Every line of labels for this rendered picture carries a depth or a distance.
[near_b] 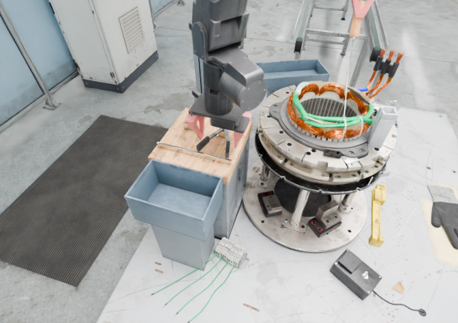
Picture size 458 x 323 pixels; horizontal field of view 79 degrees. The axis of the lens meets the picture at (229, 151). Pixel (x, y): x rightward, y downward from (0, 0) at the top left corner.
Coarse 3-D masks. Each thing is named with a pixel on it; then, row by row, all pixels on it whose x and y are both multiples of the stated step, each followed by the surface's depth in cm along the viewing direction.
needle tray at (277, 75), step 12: (300, 60) 95; (312, 60) 95; (264, 72) 96; (276, 72) 96; (288, 72) 96; (300, 72) 96; (312, 72) 96; (324, 72) 91; (276, 84) 88; (288, 84) 89
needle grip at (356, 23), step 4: (360, 4) 50; (364, 4) 50; (352, 20) 51; (356, 20) 51; (360, 20) 51; (352, 24) 51; (356, 24) 51; (360, 24) 51; (352, 28) 52; (356, 28) 51; (352, 32) 52; (356, 32) 51; (352, 36) 52; (356, 36) 52
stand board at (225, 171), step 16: (176, 128) 69; (208, 128) 69; (176, 144) 65; (192, 144) 65; (208, 144) 65; (224, 144) 65; (240, 144) 65; (160, 160) 61; (176, 160) 61; (192, 160) 61; (208, 160) 61; (224, 176) 58
